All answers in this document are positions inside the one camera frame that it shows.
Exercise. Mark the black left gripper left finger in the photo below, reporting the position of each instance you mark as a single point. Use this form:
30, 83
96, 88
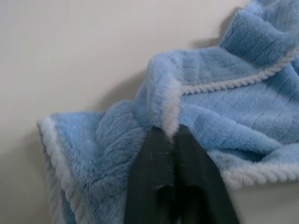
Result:
149, 177

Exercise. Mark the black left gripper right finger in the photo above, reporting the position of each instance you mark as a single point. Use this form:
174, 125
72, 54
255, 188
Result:
198, 186

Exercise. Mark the light blue fluffy towel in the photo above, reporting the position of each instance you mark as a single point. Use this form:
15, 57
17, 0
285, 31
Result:
233, 116

